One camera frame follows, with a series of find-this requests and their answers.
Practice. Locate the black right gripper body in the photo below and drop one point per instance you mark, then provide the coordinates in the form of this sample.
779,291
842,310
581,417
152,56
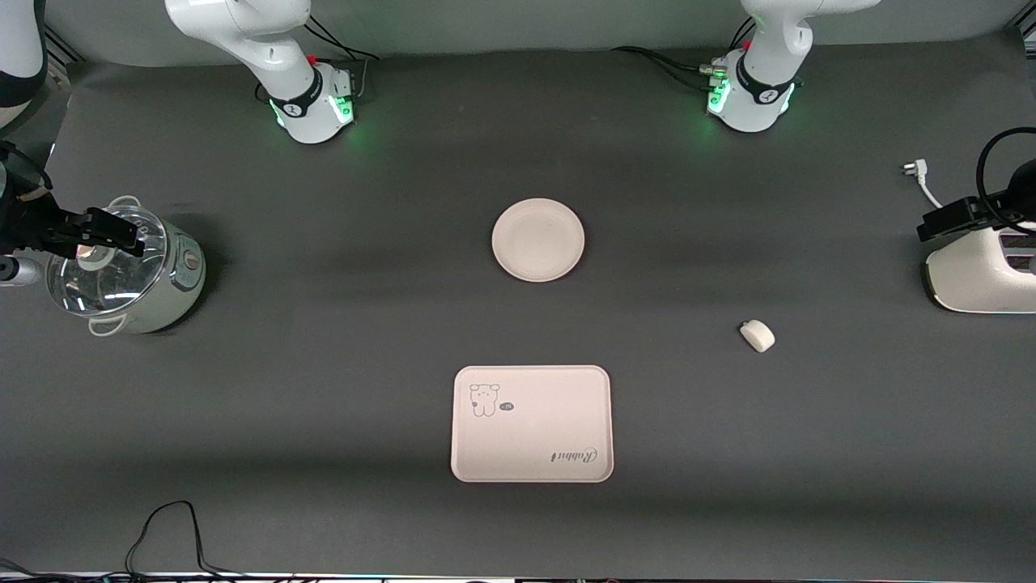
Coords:
26,220

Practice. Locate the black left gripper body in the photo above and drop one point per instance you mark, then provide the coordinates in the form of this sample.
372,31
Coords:
992,208

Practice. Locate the small white bun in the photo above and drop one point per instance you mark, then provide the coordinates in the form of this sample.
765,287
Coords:
757,335

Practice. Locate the round beige plate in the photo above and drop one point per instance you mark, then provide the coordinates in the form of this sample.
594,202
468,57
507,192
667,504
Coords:
537,240

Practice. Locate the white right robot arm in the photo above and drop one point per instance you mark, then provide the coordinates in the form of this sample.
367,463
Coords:
243,32

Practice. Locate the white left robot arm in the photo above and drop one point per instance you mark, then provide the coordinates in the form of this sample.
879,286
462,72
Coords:
761,89

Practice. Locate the beige rectangular tray rabbit print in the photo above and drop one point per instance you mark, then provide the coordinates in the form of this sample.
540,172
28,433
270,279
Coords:
534,437

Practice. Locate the glass pot lid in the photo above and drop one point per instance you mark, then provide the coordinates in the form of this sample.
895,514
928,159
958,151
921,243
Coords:
97,283

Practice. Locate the white toaster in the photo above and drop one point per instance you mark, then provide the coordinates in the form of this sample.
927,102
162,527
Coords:
979,279

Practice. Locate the grey electric cooking pot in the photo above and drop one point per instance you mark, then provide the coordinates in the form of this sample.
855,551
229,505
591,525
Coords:
174,279

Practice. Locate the aluminium frame rail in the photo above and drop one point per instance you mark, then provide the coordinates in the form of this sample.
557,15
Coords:
65,47
1026,31

